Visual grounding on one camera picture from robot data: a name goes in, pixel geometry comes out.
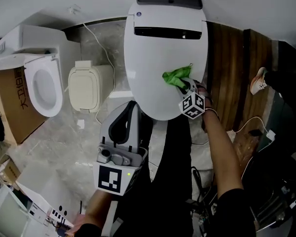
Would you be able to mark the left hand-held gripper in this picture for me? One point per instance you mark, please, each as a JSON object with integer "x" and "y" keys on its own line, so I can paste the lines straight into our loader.
{"x": 108, "y": 179}

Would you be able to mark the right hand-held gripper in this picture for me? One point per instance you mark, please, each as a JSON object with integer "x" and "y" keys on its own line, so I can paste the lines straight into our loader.
{"x": 192, "y": 105}

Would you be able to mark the green cloth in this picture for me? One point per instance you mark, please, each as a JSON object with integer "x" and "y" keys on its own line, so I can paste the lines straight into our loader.
{"x": 175, "y": 75}

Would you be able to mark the person's right forearm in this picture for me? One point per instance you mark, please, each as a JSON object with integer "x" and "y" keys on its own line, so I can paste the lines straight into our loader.
{"x": 222, "y": 157}

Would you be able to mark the person's left forearm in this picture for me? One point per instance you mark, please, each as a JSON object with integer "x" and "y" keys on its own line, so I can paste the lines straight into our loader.
{"x": 98, "y": 209}

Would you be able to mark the white smart toilet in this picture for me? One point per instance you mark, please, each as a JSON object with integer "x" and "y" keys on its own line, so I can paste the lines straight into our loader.
{"x": 167, "y": 16}

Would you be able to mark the white open toilet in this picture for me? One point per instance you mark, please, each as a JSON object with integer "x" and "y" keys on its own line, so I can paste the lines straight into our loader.
{"x": 34, "y": 37}

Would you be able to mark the person's right hand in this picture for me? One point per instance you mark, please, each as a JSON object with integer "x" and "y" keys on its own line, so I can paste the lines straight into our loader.
{"x": 207, "y": 97}

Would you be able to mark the white paper scrap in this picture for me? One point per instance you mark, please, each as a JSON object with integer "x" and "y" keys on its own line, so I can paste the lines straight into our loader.
{"x": 80, "y": 124}

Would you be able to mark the wooden platform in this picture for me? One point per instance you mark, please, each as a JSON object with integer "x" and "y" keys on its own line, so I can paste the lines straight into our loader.
{"x": 227, "y": 58}

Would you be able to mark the beige trash bin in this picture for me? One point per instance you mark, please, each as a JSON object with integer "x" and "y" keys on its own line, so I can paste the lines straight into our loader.
{"x": 85, "y": 88}

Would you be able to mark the person's black clothed body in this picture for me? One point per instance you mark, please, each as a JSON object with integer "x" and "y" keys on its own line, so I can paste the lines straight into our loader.
{"x": 172, "y": 157}

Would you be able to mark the white power adapter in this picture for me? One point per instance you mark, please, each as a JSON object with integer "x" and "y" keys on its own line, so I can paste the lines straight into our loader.
{"x": 270, "y": 134}

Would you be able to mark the white cabinet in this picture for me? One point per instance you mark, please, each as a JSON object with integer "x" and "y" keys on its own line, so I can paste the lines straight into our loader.
{"x": 39, "y": 191}

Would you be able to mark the large cardboard box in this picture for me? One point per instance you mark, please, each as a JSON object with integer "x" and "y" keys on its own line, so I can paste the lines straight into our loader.
{"x": 14, "y": 122}

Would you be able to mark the small cardboard box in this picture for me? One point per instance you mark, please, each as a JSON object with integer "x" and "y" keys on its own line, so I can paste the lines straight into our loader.
{"x": 10, "y": 171}

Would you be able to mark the black suitcase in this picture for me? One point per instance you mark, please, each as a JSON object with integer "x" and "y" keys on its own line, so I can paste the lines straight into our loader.
{"x": 273, "y": 181}

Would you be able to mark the white wall outlet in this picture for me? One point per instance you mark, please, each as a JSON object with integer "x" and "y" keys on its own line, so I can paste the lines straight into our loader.
{"x": 71, "y": 10}

